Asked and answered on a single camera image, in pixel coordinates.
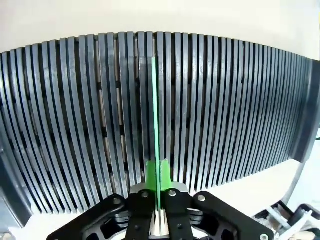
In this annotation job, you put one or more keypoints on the black slotted PCB rack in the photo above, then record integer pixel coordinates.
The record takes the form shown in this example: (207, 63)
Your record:
(225, 105)

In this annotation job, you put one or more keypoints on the black caster wheel base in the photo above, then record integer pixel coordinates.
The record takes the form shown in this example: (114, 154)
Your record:
(303, 216)

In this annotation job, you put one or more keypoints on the left gripper black left finger with green tip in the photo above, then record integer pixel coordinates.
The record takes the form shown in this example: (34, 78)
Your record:
(140, 205)

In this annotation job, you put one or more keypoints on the curved silver metal tube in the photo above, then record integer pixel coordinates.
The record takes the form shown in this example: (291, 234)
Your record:
(296, 182)

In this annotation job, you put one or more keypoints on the green PCB board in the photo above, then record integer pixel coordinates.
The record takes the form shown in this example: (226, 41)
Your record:
(155, 120)

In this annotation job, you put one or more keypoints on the left gripper black right finger with green tip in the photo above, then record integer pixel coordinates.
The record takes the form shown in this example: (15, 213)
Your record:
(182, 207)

